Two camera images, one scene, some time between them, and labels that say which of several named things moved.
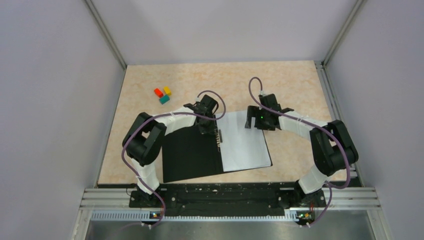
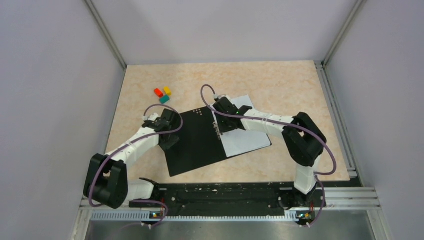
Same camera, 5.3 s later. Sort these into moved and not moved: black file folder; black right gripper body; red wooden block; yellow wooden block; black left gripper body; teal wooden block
Moved: black right gripper body; black file folder; black left gripper body
Not moved: yellow wooden block; teal wooden block; red wooden block
